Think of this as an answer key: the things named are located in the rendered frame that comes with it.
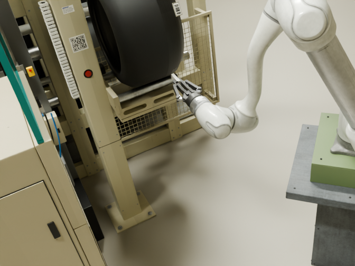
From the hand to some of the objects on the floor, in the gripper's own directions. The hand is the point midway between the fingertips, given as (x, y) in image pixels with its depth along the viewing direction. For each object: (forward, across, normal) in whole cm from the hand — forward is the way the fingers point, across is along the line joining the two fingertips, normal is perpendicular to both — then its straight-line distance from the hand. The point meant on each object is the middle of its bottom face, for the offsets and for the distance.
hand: (175, 79), depth 181 cm
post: (+20, +33, +106) cm, 113 cm away
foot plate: (+20, +33, +106) cm, 113 cm away
